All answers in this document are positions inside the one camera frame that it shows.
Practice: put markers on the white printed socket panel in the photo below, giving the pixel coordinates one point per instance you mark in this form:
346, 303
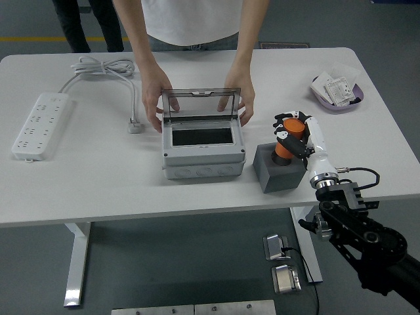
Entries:
339, 92

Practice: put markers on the white power plug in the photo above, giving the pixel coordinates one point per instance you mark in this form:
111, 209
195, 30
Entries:
134, 127

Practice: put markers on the person's right hand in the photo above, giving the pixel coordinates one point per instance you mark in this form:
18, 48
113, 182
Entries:
152, 88

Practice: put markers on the grey plastic junction box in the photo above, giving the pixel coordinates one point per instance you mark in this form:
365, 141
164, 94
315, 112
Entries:
203, 160

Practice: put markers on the silver floor socket box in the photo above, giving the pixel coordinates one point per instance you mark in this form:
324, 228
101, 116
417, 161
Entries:
285, 279
274, 246

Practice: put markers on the person's right forearm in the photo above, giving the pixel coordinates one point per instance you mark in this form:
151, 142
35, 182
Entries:
138, 36

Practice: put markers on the white table leg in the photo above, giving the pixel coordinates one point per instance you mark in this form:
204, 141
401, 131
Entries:
311, 259
77, 262

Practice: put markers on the clear plastic bag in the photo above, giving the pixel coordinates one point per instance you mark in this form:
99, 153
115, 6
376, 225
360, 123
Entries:
346, 70

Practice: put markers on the tinted clear box lid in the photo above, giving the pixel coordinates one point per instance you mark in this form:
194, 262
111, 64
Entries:
200, 103

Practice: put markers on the purple oval tray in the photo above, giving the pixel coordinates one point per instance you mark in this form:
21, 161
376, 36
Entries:
357, 98

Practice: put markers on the grey block holder with hole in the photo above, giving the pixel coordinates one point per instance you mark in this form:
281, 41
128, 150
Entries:
279, 178

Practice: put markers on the white power strip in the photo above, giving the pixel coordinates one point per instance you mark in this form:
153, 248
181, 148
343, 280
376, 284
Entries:
41, 126

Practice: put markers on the plain white card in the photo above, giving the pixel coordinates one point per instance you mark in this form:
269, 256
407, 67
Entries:
320, 84

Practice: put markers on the dark floor mat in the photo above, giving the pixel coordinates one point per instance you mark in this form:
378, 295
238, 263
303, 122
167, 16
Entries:
283, 45

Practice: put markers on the orange cylinder battery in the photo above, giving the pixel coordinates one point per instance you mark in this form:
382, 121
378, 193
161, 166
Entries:
292, 126

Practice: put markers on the grey metal plate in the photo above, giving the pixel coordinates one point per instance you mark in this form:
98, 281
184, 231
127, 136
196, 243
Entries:
234, 307
152, 310

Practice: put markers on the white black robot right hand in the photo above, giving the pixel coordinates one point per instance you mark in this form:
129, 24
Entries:
320, 157

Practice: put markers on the person standing in background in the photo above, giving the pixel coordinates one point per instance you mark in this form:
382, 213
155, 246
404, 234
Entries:
70, 29

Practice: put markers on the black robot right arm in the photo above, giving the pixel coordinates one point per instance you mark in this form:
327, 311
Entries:
367, 236

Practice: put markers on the person's left forearm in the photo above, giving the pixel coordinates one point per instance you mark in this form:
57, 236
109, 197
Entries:
247, 36

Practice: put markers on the person's left hand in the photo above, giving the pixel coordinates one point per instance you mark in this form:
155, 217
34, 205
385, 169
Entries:
244, 85

